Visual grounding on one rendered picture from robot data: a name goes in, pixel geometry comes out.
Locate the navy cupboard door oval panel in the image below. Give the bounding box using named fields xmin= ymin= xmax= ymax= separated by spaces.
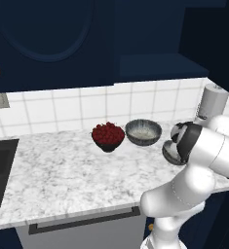
xmin=0 ymin=0 xmax=116 ymax=94

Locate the open navy cabinet with shelf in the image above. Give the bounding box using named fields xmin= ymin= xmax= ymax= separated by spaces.
xmin=113 ymin=0 xmax=228 ymax=84

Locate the black dishwasher handle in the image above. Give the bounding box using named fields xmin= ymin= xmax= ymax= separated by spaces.
xmin=27 ymin=205 xmax=142 ymax=236

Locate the large grey bowl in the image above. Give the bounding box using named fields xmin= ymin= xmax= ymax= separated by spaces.
xmin=125 ymin=119 xmax=163 ymax=147

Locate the grey dishwasher front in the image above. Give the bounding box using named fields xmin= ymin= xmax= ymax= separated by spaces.
xmin=15 ymin=207 xmax=148 ymax=249

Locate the open navy cabinet door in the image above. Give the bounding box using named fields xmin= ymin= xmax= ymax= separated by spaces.
xmin=178 ymin=0 xmax=229 ymax=99

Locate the dark bowl of red fruit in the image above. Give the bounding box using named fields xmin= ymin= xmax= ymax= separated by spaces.
xmin=91 ymin=121 xmax=126 ymax=154

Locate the black hob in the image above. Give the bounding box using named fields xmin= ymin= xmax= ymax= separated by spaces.
xmin=0 ymin=138 xmax=20 ymax=210

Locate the small grey bowl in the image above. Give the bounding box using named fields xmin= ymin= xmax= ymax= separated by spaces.
xmin=161 ymin=139 xmax=187 ymax=166

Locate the navy lower cupboard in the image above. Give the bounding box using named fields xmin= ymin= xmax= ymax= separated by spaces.
xmin=0 ymin=227 xmax=24 ymax=249

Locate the navy lower cupboard door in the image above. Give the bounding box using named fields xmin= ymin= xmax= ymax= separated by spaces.
xmin=142 ymin=190 xmax=229 ymax=249

